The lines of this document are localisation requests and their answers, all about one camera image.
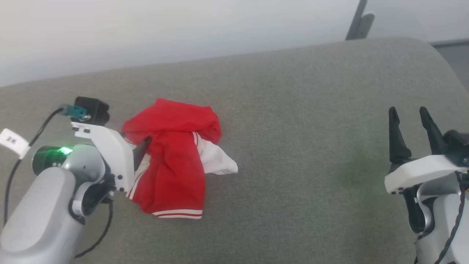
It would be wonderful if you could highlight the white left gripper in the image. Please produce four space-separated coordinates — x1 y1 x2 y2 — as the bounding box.
71 121 153 194

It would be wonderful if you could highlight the black cable with teal plug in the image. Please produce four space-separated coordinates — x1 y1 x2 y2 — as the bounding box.
3 104 91 226

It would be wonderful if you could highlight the thin black cable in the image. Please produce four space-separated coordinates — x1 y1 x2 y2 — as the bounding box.
75 198 114 259

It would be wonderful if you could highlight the grey metal bar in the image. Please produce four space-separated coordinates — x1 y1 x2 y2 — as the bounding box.
345 0 375 41

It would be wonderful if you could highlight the white cable label tag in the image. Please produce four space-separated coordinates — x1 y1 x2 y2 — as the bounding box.
0 128 29 159

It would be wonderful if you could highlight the red and white jersey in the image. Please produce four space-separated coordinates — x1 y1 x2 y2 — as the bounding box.
120 98 239 220

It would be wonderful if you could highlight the braided black cable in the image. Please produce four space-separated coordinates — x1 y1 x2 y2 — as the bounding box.
434 170 469 264

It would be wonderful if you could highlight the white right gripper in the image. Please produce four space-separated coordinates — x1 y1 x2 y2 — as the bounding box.
384 107 469 195

